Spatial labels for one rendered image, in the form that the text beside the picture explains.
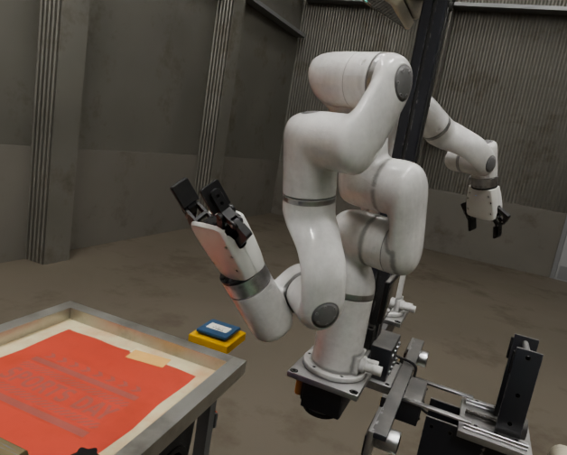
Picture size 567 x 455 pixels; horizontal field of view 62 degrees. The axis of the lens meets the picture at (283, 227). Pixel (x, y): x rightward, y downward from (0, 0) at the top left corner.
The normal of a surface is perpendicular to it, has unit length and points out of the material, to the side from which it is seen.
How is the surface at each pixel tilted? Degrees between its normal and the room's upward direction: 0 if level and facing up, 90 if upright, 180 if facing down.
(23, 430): 0
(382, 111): 85
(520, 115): 90
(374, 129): 87
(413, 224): 93
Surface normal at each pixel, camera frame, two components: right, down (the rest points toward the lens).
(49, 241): 0.91, 0.22
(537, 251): -0.40, 0.11
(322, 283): 0.21, 0.27
